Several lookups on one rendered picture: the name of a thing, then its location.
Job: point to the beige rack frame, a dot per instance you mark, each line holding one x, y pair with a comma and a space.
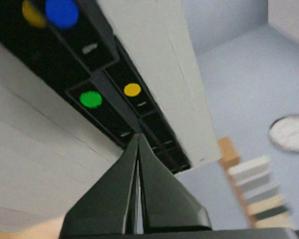
50, 155

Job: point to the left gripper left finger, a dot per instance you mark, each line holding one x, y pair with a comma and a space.
111, 204

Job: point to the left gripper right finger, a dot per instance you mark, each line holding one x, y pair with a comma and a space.
167, 205

